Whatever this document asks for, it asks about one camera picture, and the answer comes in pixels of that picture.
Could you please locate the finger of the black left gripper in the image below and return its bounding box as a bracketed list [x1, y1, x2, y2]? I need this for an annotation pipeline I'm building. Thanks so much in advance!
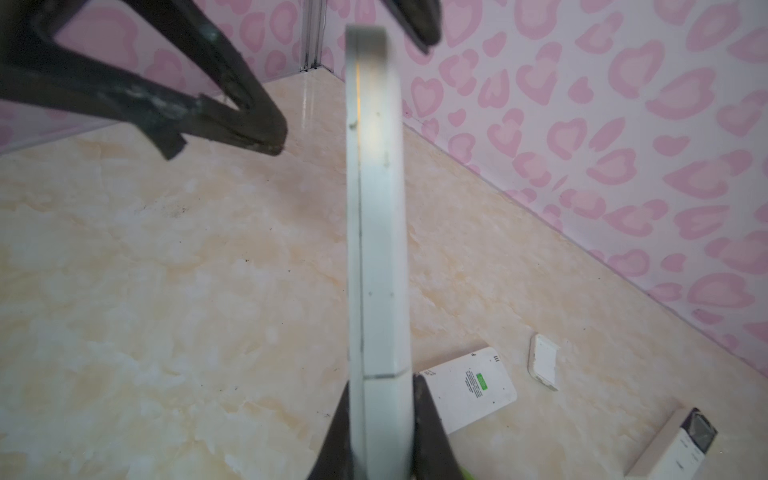
[1, 1, 288, 160]
[382, 0, 442, 54]

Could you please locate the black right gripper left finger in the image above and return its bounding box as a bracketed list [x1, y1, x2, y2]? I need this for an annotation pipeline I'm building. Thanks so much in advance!
[307, 384, 353, 480]

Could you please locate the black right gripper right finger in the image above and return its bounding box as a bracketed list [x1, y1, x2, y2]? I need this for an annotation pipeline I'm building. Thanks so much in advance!
[413, 375, 464, 480]

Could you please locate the white air conditioner remote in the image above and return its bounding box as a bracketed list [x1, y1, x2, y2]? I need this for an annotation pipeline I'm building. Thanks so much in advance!
[345, 24, 414, 479]

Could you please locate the white battery cover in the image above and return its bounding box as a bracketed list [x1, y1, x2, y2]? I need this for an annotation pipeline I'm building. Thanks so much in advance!
[528, 333, 559, 392]

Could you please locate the white remote with eco sticker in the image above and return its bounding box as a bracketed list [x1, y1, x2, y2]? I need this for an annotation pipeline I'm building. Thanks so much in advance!
[420, 346, 517, 435]

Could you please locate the slim white remote with display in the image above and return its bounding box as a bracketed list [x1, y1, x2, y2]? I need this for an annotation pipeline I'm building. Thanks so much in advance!
[624, 407, 718, 480]

